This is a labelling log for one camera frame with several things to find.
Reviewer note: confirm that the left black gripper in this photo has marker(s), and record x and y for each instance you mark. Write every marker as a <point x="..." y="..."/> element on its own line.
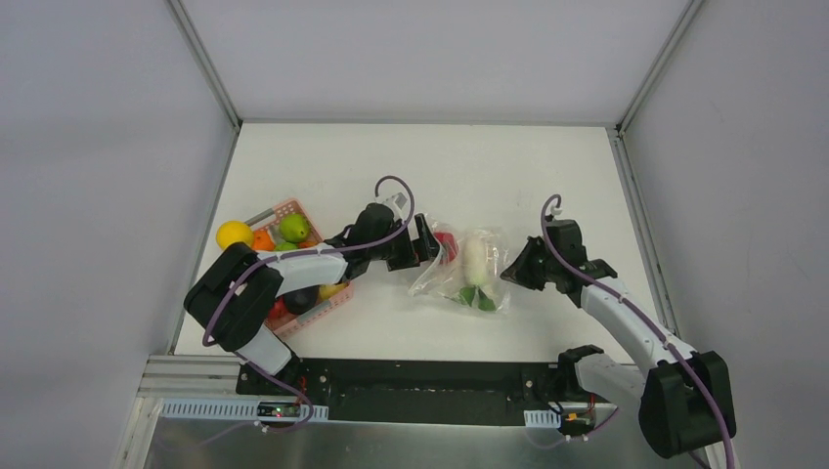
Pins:
<point x="419" y="239"/>

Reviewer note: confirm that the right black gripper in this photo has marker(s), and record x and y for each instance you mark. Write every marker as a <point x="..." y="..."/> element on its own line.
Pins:
<point x="537" y="264"/>

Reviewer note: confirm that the white fake radish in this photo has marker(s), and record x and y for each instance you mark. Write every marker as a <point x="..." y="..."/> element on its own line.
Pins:
<point x="476" y="263"/>

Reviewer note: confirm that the clear zip top bag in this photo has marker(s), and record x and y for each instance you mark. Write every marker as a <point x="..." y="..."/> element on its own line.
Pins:
<point x="448" y="282"/>

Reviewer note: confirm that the green fake lime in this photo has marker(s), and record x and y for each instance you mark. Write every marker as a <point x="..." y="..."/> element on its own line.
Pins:
<point x="294" y="228"/>

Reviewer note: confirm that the yellow fake lemon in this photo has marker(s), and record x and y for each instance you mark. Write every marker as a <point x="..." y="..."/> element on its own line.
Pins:
<point x="232" y="232"/>

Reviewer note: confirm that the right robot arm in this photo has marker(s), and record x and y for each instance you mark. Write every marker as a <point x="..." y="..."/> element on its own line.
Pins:
<point x="681" y="397"/>

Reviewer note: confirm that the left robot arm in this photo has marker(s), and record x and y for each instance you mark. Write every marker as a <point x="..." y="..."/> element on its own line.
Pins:
<point x="232" y="300"/>

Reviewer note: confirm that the yellow fake pear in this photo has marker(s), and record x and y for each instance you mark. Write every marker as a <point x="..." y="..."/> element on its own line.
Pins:
<point x="326" y="291"/>

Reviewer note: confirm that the red fake apple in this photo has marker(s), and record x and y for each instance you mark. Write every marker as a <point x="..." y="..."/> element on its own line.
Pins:
<point x="278" y="311"/>

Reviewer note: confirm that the orange fake fruit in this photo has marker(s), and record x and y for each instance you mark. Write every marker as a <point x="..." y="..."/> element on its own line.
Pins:
<point x="262" y="241"/>

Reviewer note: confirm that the pink plastic basket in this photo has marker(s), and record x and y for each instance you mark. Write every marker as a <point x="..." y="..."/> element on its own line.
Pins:
<point x="297" y="271"/>

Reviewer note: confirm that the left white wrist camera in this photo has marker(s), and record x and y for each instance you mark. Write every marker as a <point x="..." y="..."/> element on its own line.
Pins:
<point x="394" y="203"/>

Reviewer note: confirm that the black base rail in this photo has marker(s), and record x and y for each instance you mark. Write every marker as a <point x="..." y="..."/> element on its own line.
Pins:
<point x="418" y="392"/>

